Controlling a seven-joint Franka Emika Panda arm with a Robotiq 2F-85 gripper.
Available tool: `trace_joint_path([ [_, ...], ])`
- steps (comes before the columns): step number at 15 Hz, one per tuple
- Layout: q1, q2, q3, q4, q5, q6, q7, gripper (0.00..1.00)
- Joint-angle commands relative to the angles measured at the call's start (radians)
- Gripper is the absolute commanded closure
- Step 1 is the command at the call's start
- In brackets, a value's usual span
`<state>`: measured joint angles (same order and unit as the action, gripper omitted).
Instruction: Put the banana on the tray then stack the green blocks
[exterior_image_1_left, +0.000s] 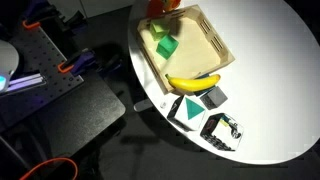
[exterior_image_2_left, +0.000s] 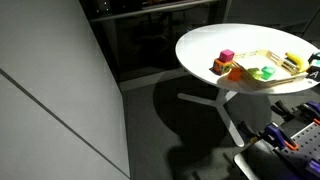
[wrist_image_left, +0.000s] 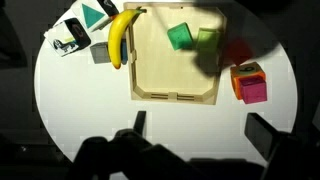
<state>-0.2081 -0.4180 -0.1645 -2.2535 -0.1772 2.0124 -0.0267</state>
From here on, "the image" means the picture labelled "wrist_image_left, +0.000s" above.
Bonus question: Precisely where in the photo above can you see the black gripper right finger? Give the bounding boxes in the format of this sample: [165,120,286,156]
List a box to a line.
[244,113,285,161]

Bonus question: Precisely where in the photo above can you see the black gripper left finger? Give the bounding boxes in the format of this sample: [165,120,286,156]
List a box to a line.
[133,111,146,135]

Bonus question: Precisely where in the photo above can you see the dark green block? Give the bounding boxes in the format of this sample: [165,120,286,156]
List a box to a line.
[167,22,193,50]

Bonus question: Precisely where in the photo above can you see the yellow banana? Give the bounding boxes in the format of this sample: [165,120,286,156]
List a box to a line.
[108,9,147,69]

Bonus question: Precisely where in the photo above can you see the wooden tray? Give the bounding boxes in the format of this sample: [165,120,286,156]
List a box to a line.
[123,2,227,105]

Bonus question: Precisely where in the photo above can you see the magenta block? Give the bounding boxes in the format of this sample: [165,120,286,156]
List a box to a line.
[240,76,267,104]

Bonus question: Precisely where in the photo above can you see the white round table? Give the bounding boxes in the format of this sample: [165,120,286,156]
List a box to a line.
[33,0,299,167]

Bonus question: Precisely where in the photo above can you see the orange number cube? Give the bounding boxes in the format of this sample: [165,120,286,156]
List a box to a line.
[230,62,266,100]

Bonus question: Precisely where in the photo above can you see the grey blue block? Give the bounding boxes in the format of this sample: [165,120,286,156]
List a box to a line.
[90,40,128,64]

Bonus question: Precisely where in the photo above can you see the red orange block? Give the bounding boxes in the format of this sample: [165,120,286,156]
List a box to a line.
[224,38,253,66]

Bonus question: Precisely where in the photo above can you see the light green block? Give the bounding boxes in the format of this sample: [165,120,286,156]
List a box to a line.
[196,28,221,53]

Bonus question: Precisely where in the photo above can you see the white cube black pictures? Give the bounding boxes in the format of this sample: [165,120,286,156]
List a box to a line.
[44,18,91,57]

